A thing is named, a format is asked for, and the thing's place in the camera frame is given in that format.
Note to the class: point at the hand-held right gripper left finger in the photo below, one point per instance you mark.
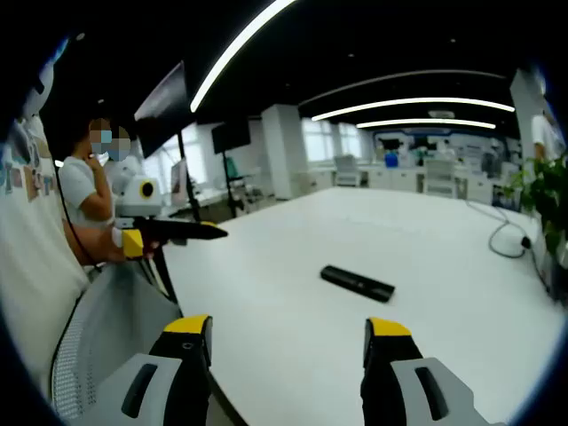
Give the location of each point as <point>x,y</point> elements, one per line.
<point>177,377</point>

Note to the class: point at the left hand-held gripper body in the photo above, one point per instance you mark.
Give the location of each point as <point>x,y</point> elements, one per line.
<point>131,199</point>

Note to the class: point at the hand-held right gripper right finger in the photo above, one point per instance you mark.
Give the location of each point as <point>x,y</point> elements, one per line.
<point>390,377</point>

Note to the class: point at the black remote control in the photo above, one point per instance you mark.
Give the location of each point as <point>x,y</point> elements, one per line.
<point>355,282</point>

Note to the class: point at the person's left hand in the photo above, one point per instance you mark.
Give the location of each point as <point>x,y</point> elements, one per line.
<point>152,249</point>

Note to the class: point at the black screen stand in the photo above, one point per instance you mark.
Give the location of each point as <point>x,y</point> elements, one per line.
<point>188,186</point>

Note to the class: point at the black monitor stand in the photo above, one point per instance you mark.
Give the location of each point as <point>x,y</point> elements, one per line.
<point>229,186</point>

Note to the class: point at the white mesh office chair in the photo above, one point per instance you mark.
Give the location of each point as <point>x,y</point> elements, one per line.
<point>111,310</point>

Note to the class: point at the large dark tilted screen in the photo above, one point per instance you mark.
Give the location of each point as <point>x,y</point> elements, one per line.
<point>164,111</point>

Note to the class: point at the small dark monitor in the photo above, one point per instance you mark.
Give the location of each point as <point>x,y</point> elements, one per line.
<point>231,136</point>

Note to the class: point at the white background office chair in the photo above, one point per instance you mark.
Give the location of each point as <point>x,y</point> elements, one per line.
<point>346,171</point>
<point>439,177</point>

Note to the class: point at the long ceiling light strip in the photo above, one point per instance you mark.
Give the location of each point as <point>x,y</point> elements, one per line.
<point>231,53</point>

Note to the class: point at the blue container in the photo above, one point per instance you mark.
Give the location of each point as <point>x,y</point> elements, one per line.
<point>390,160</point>

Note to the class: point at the background display shelving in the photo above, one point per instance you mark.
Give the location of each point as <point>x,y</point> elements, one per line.
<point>470,148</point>

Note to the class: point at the potted green plant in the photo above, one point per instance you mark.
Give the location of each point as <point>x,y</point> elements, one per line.
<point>548,191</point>

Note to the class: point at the short ceiling light strip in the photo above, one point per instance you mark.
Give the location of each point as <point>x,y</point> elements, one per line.
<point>426,122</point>

